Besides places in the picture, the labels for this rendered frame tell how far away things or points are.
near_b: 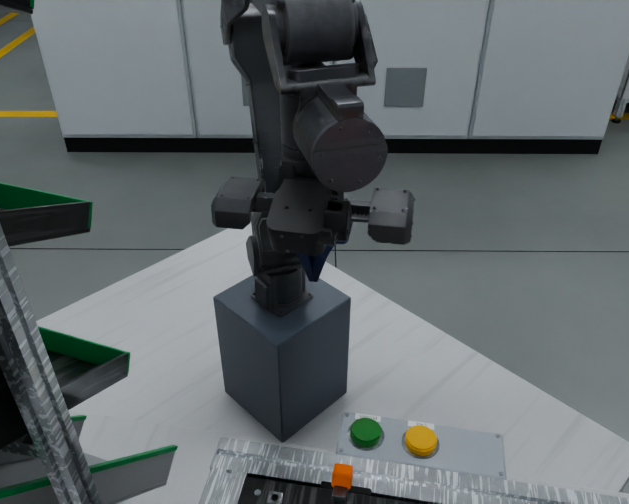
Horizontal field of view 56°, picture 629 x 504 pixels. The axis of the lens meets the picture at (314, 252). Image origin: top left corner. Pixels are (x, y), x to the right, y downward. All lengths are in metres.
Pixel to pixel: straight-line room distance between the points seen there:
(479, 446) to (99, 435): 0.55
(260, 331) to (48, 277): 2.12
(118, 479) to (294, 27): 0.45
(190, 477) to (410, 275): 1.89
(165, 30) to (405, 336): 2.65
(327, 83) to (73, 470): 0.35
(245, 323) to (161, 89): 2.84
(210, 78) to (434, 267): 1.65
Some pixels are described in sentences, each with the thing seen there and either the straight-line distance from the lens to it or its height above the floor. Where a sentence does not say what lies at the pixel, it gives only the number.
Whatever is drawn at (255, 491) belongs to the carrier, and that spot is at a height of 0.97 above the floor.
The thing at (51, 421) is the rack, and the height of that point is 1.27.
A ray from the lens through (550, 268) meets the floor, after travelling 2.86.
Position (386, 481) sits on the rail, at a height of 0.96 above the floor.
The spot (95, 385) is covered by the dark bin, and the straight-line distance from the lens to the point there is 0.55.
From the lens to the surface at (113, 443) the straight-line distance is 0.97.
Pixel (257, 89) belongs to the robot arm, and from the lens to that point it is 0.73.
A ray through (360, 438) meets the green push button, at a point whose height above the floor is 0.97.
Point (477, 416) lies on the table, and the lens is 0.99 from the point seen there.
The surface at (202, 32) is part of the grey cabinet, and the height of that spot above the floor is 0.71.
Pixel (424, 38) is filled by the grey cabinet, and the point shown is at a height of 0.69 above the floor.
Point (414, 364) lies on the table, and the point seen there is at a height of 0.86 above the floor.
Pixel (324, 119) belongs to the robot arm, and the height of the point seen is 1.43.
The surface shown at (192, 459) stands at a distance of 0.92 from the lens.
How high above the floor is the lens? 1.60
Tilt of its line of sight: 35 degrees down
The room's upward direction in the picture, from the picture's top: straight up
